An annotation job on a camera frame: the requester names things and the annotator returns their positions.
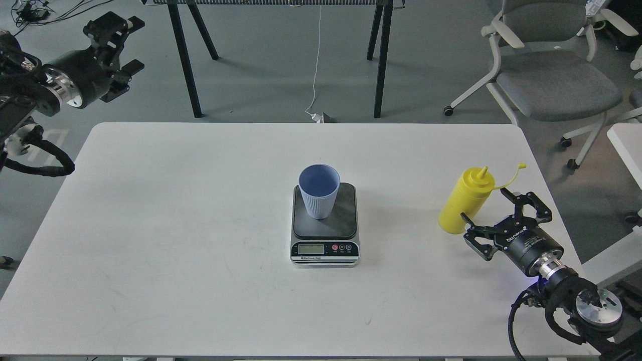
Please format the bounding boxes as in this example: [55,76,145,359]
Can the white power plug adapter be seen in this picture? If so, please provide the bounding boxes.
[311,113,336,124]

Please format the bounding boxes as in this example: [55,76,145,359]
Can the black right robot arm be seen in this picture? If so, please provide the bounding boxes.
[461,188,641,360]

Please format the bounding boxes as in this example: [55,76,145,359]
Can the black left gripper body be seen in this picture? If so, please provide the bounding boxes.
[45,48,117,109]

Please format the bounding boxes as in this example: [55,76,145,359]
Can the blue ribbed plastic cup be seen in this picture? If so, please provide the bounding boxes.
[298,164,340,220]

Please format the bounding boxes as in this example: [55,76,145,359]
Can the yellow squeeze bottle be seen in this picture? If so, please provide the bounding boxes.
[438,163,527,235]

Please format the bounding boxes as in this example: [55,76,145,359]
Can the digital kitchen scale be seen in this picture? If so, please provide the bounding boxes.
[289,183,362,267]

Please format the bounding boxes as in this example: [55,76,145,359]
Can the black metal table legs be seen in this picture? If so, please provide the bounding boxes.
[141,1,404,119]

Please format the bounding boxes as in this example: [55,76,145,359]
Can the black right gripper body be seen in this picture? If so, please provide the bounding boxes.
[496,223,564,277]

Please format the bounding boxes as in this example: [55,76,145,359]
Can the grey office chair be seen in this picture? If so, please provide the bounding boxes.
[443,1,639,169]

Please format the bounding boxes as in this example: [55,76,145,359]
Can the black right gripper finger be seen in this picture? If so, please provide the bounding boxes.
[500,188,553,232]
[459,212,507,261]

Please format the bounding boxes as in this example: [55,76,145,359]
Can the black floor cables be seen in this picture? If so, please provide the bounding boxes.
[0,0,113,47]

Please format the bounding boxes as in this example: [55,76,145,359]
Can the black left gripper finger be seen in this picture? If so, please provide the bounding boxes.
[83,13,146,68]
[100,59,145,103]

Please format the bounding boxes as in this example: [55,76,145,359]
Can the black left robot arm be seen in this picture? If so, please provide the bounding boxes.
[1,12,145,177]

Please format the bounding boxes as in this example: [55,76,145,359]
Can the white hanging cable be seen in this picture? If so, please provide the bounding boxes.
[305,0,323,117]

